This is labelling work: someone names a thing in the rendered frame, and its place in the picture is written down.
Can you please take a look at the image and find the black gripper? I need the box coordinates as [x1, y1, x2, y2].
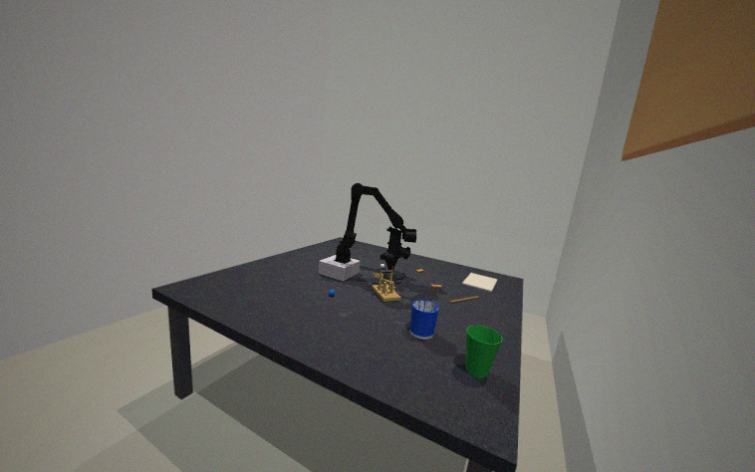
[380, 240, 401, 270]

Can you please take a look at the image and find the dark blue cup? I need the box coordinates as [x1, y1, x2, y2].
[410, 301, 439, 340]

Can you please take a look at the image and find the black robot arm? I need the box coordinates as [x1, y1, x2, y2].
[334, 183, 416, 264]

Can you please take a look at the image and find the green plastic cup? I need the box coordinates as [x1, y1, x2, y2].
[465, 325, 503, 378]

